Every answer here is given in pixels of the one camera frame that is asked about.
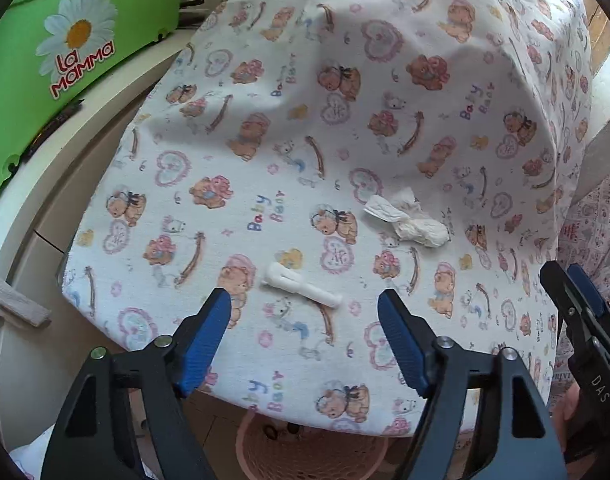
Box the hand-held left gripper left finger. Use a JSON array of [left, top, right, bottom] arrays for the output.
[[40, 287, 233, 480]]

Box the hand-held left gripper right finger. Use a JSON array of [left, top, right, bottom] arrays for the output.
[[377, 289, 568, 480]]

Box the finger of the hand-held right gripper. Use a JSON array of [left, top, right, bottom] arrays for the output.
[[566, 262, 610, 348], [539, 260, 602, 361]]

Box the white plastic plug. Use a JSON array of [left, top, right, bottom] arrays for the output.
[[261, 262, 344, 307]]

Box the white tissue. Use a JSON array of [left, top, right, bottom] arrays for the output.
[[362, 187, 452, 249]]

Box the pink plastic basket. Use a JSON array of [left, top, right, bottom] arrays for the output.
[[235, 409, 391, 480]]

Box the person's right hand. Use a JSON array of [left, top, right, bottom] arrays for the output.
[[552, 387, 582, 443]]

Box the red patterned white cloth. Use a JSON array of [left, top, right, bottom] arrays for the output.
[[550, 170, 610, 398]]

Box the white appliance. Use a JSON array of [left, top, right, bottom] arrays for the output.
[[0, 42, 198, 463]]

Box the beige flat strip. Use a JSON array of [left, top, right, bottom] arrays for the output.
[[0, 264, 54, 332]]

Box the bear printed white cloth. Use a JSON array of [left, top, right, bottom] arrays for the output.
[[60, 0, 594, 437]]

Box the green plastic tub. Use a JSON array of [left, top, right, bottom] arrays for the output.
[[0, 0, 192, 202]]

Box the wooden frame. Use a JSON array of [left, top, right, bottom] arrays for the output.
[[569, 0, 610, 57]]

